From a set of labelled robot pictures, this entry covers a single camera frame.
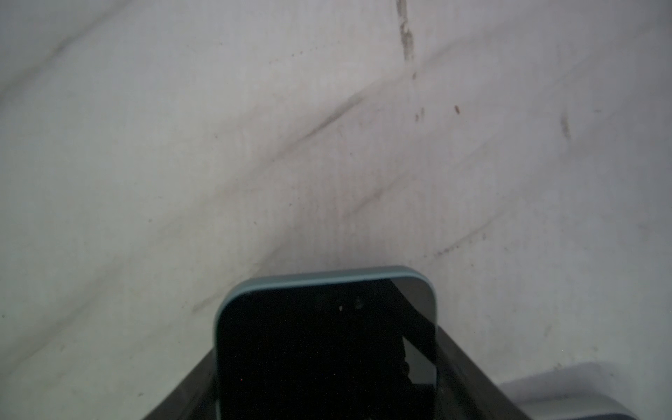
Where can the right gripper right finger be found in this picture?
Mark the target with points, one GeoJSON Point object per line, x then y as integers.
{"type": "Point", "coordinates": [463, 390]}

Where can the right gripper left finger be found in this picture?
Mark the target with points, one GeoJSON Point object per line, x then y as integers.
{"type": "Point", "coordinates": [194, 398]}

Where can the black phone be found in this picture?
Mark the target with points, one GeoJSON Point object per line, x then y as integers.
{"type": "Point", "coordinates": [357, 344]}

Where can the grey stand front centre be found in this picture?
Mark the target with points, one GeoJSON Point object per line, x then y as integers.
{"type": "Point", "coordinates": [582, 391]}

